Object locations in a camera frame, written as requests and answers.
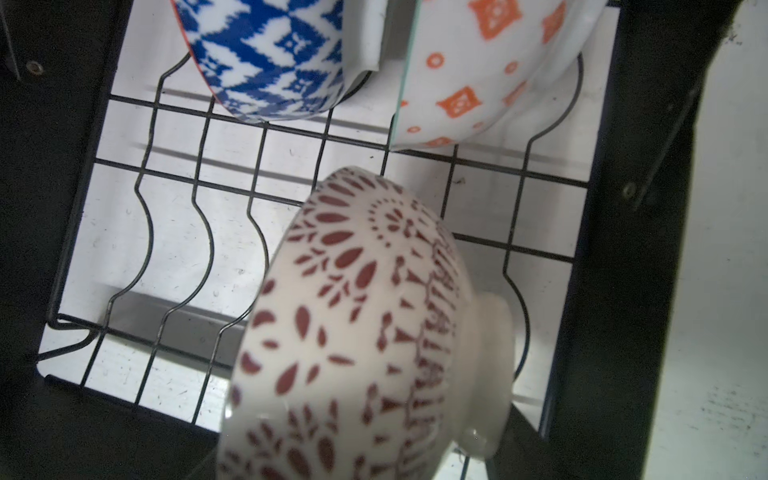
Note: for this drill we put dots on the black wire dish rack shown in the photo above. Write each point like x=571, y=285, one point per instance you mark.
x=58, y=64

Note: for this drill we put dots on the green patterned bowl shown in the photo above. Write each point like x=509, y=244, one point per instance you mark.
x=469, y=63

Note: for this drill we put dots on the black white lattice bowl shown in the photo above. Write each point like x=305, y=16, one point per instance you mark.
x=368, y=353

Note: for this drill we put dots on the red blue patterned bowl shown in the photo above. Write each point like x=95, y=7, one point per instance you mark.
x=280, y=60

